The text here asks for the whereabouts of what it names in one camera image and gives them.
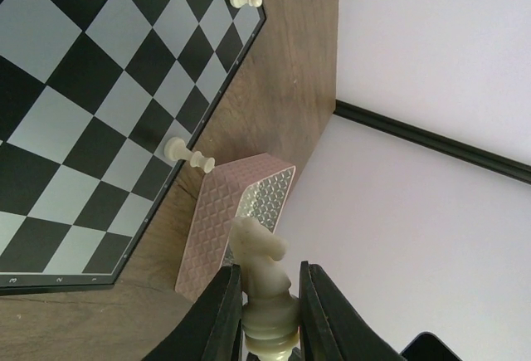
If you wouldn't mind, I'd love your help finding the white chess knight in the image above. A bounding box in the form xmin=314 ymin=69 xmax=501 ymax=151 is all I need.
xmin=229 ymin=217 xmax=300 ymax=360

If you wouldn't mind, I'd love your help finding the black enclosure frame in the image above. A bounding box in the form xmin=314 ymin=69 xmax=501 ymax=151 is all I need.
xmin=334 ymin=100 xmax=530 ymax=185

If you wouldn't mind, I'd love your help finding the pink embossed metal tin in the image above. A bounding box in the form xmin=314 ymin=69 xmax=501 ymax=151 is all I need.
xmin=173 ymin=153 xmax=298 ymax=300

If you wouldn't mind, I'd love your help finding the white chess rook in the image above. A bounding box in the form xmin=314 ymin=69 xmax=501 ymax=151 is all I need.
xmin=163 ymin=137 xmax=216 ymax=173

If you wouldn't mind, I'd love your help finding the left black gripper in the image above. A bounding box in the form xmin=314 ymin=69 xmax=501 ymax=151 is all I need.
xmin=400 ymin=330 xmax=531 ymax=361

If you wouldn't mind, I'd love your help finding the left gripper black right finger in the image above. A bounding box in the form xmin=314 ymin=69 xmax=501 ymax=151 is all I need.
xmin=299 ymin=261 xmax=403 ymax=361

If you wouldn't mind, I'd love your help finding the black and silver chessboard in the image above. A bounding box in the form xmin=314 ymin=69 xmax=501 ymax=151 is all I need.
xmin=1 ymin=0 xmax=266 ymax=295

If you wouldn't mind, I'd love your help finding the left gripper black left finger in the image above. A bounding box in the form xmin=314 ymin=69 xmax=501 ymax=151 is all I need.
xmin=144 ymin=265 xmax=242 ymax=361

